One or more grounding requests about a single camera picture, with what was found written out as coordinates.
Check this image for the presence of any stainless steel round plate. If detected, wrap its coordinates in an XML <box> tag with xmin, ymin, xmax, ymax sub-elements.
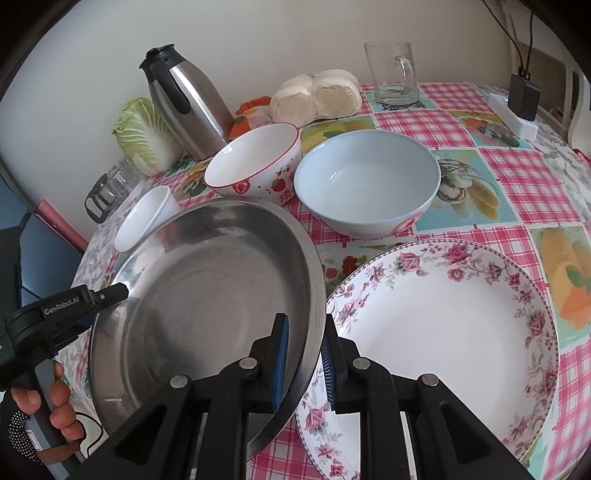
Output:
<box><xmin>89</xmin><ymin>198</ymin><xmax>327</xmax><ymax>456</ymax></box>

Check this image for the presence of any pink floral round plate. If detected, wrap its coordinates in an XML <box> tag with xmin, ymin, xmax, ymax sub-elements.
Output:
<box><xmin>293</xmin><ymin>237</ymin><xmax>560</xmax><ymax>480</ymax></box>

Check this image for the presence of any light blue bowl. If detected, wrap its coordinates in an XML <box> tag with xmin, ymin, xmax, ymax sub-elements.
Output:
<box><xmin>294</xmin><ymin>130</ymin><xmax>441</xmax><ymax>239</ymax></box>

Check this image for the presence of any strawberry pattern bowl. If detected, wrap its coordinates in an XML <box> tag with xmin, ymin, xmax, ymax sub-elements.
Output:
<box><xmin>204</xmin><ymin>123</ymin><xmax>303</xmax><ymax>205</ymax></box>

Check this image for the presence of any white square bowl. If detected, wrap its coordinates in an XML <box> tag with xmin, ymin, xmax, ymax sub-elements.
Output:
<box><xmin>114</xmin><ymin>185</ymin><xmax>181</xmax><ymax>253</ymax></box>

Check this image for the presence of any left hand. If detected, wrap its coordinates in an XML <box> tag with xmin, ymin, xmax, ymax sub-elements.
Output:
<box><xmin>8</xmin><ymin>359</ymin><xmax>86</xmax><ymax>470</ymax></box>

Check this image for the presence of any dark blue cabinet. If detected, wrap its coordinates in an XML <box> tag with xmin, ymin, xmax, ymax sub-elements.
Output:
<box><xmin>1</xmin><ymin>179</ymin><xmax>82</xmax><ymax>306</ymax></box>

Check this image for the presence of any pink foam board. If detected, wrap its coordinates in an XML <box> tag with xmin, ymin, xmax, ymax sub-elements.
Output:
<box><xmin>37</xmin><ymin>199</ymin><xmax>88</xmax><ymax>253</ymax></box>

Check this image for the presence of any drinking glass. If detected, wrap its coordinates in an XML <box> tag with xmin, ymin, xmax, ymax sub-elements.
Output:
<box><xmin>107</xmin><ymin>158</ymin><xmax>143</xmax><ymax>195</ymax></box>

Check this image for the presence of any orange snack packet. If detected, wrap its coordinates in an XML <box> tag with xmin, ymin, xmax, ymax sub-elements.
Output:
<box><xmin>228</xmin><ymin>96</ymin><xmax>273</xmax><ymax>141</ymax></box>

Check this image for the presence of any napa cabbage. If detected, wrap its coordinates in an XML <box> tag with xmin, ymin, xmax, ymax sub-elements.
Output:
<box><xmin>112</xmin><ymin>97</ymin><xmax>184</xmax><ymax>177</ymax></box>

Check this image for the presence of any stainless steel thermos jug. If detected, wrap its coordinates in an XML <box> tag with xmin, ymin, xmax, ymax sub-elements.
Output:
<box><xmin>139</xmin><ymin>44</ymin><xmax>235</xmax><ymax>161</ymax></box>

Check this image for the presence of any bag of steamed buns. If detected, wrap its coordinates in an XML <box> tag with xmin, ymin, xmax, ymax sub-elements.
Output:
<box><xmin>270</xmin><ymin>69</ymin><xmax>363</xmax><ymax>128</ymax></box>

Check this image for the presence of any clear glass mug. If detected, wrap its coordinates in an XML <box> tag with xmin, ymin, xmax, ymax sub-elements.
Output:
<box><xmin>363</xmin><ymin>41</ymin><xmax>419</xmax><ymax>107</ymax></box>

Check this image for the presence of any white power strip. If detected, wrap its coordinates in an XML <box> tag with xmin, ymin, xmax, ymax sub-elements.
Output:
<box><xmin>488</xmin><ymin>93</ymin><xmax>538</xmax><ymax>142</ymax></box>

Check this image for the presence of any black power adapter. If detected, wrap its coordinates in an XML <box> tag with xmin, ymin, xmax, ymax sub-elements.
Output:
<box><xmin>508</xmin><ymin>68</ymin><xmax>541</xmax><ymax>121</ymax></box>

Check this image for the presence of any white lattice chair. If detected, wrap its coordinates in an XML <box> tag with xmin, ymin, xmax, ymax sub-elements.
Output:
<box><xmin>500</xmin><ymin>1</ymin><xmax>590</xmax><ymax>156</ymax></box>

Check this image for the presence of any glass teapot black handle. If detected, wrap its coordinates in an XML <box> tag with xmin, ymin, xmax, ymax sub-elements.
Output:
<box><xmin>84</xmin><ymin>174</ymin><xmax>121</xmax><ymax>224</ymax></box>

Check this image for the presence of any black cable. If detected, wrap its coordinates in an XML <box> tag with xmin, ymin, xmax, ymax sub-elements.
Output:
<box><xmin>479</xmin><ymin>0</ymin><xmax>537</xmax><ymax>77</ymax></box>

